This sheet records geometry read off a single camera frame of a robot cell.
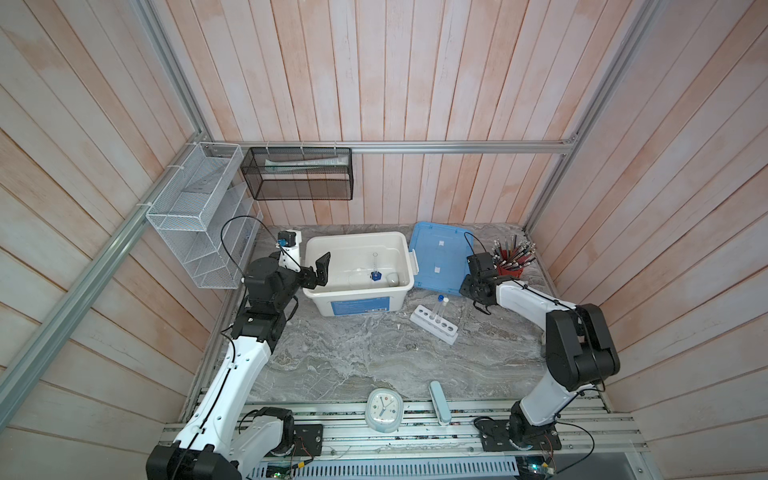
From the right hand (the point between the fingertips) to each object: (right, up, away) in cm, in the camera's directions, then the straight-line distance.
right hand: (469, 286), depth 97 cm
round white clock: (-29, -30, -21) cm, 47 cm away
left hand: (-47, +10, -22) cm, 53 cm away
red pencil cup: (+10, +5, -3) cm, 11 cm away
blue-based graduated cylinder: (-32, +3, +7) cm, 32 cm away
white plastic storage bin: (-34, +4, +7) cm, 35 cm away
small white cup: (-25, +2, +4) cm, 26 cm away
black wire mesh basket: (-59, +41, +10) cm, 73 cm away
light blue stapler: (-14, -29, -21) cm, 38 cm away
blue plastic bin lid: (-6, +11, +15) cm, 19 cm away
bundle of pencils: (+12, +9, -4) cm, 16 cm away
